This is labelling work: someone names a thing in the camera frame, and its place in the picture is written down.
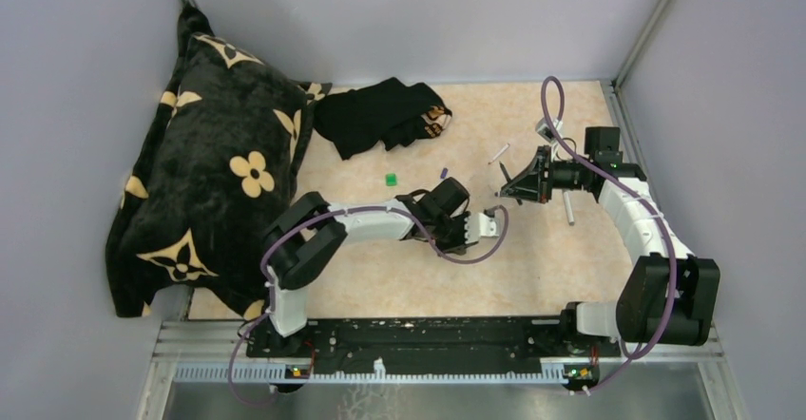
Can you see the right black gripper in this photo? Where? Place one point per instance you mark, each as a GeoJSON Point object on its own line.
{"type": "Point", "coordinates": [532, 181]}

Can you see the white pen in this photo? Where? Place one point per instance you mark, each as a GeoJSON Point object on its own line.
{"type": "Point", "coordinates": [497, 155]}
{"type": "Point", "coordinates": [568, 208]}

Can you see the black thin pen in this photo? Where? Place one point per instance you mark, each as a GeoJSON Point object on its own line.
{"type": "Point", "coordinates": [505, 175]}

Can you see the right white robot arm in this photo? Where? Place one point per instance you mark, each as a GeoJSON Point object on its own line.
{"type": "Point", "coordinates": [669, 289]}

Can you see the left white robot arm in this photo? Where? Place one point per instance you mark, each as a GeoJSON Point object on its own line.
{"type": "Point", "coordinates": [301, 242]}

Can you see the black folded cloth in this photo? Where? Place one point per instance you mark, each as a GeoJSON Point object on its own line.
{"type": "Point", "coordinates": [389, 112]}

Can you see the black floral plush pillow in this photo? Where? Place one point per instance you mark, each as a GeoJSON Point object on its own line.
{"type": "Point", "coordinates": [219, 163]}

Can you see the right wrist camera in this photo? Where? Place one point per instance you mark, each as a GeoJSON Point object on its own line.
{"type": "Point", "coordinates": [543, 129]}

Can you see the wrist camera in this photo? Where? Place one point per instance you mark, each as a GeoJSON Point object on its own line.
{"type": "Point", "coordinates": [543, 129]}
{"type": "Point", "coordinates": [481, 225]}

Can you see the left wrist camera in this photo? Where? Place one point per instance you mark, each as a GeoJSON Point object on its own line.
{"type": "Point", "coordinates": [481, 225]}

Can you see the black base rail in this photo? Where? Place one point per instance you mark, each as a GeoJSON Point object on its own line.
{"type": "Point", "coordinates": [432, 346]}

